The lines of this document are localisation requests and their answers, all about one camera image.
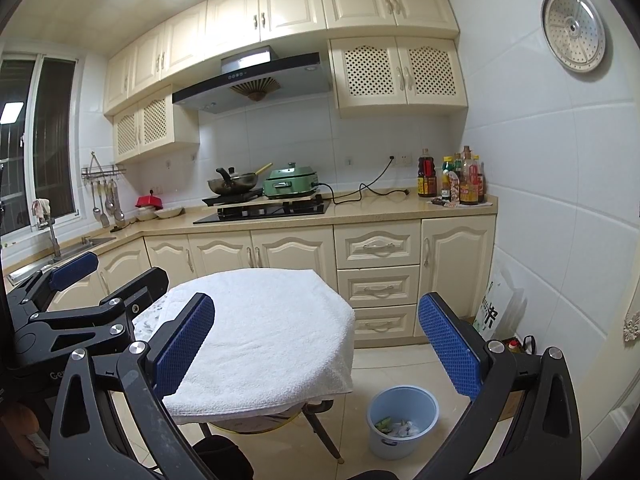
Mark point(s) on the black range hood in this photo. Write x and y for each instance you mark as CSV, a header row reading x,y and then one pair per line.
x,y
260,67

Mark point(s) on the white wall ornament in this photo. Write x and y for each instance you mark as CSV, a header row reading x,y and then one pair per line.
x,y
633,329

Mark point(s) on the black gas stove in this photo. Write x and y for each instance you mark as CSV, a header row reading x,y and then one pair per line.
x,y
260,214

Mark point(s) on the metal sink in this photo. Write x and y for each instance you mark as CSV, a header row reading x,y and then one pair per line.
x,y
75,247

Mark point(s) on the white wall socket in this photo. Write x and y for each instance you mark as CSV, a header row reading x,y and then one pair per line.
x,y
400,160

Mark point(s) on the green electric pot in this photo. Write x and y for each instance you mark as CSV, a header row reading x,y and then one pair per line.
x,y
290,187

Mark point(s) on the red kitchen container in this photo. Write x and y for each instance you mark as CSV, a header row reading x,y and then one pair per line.
x,y
148,202

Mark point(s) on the metal kitchen utensil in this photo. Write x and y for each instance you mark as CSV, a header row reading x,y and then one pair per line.
x,y
104,220
96,215
112,200
119,215

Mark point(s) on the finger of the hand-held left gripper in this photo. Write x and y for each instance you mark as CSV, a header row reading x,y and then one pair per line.
x,y
150,285
75,270

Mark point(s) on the white bowl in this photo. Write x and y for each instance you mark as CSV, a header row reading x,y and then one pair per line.
x,y
169,212

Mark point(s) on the metal faucet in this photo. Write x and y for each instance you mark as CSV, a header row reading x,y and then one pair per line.
x,y
54,240

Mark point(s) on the cream lower cabinets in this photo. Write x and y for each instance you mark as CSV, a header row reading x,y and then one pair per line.
x,y
375,250

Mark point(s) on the dark object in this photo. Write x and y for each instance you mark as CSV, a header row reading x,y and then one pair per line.
x,y
222,457

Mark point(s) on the blue plastic trash bin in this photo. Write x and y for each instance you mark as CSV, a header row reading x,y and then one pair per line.
x,y
402,400

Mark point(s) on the white green printed bag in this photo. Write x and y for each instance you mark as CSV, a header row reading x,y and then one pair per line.
x,y
492,305

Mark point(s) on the round metal steamer plate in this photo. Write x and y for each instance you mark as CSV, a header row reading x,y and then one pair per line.
x,y
575,30

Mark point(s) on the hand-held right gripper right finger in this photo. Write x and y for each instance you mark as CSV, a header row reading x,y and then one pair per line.
x,y
450,345

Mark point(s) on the cream cabinets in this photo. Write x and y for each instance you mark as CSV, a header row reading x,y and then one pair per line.
x,y
290,0
375,250

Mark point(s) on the group of condiment bottles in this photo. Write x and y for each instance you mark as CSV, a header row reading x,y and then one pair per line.
x,y
469,190

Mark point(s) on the wooden board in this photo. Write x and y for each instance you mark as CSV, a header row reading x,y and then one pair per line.
x,y
240,204

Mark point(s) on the window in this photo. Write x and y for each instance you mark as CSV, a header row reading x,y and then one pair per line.
x,y
55,135

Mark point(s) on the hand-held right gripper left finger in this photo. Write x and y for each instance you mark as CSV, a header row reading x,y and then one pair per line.
x,y
182,345

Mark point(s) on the cream upper cabinets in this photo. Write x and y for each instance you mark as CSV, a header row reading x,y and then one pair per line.
x,y
290,0

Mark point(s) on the round table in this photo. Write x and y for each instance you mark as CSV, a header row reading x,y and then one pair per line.
x,y
322,427

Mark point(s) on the black induction cooker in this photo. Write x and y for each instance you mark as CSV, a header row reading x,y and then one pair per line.
x,y
245,194

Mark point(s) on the pale cloth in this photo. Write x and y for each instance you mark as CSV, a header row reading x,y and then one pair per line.
x,y
40,207

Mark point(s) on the metal wok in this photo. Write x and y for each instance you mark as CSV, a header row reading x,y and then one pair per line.
x,y
235,182

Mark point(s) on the metal wall utensil rack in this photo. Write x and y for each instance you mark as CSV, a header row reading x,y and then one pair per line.
x,y
102,170

